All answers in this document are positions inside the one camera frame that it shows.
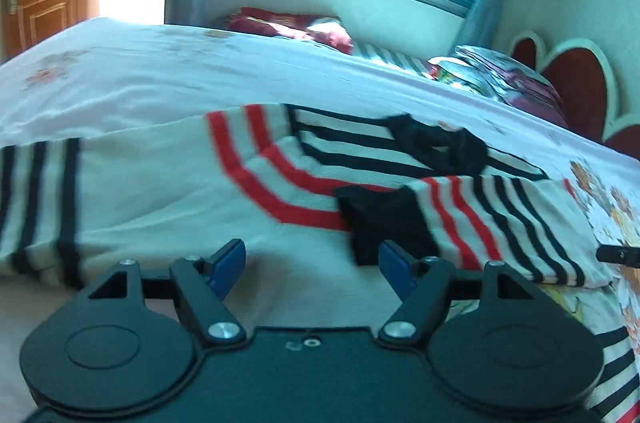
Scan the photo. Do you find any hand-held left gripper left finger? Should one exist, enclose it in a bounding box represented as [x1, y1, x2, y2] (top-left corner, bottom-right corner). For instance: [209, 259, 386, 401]
[85, 239, 247, 349]

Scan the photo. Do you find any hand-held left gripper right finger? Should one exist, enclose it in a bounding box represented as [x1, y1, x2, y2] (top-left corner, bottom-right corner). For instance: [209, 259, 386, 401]
[377, 241, 543, 349]

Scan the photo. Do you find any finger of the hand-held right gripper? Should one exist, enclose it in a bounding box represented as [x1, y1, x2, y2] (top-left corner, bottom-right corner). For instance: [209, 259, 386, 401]
[596, 244, 640, 265]

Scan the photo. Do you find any striped knit sweater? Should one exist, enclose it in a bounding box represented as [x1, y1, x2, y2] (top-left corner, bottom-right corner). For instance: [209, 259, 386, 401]
[0, 103, 640, 421]

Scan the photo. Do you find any black cloth piece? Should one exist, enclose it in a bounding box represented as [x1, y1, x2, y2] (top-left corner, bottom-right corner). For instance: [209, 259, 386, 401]
[382, 114, 488, 176]
[334, 184, 441, 266]

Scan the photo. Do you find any red heart-shaped headboard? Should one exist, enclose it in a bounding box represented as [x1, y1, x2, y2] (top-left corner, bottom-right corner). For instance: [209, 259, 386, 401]
[507, 30, 640, 154]

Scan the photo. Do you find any grey striped mattress sheet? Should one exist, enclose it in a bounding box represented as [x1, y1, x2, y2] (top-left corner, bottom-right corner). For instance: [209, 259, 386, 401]
[350, 43, 436, 76]

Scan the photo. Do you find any floral bedsheet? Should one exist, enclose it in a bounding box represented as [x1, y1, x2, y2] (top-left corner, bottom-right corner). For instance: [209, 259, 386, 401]
[0, 17, 640, 423]

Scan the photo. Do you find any stack of folded blankets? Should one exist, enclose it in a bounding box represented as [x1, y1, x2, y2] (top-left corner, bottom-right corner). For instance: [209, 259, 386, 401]
[427, 45, 568, 128]

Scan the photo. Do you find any red pillow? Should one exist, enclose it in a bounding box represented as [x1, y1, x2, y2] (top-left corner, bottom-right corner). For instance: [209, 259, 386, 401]
[227, 7, 353, 54]

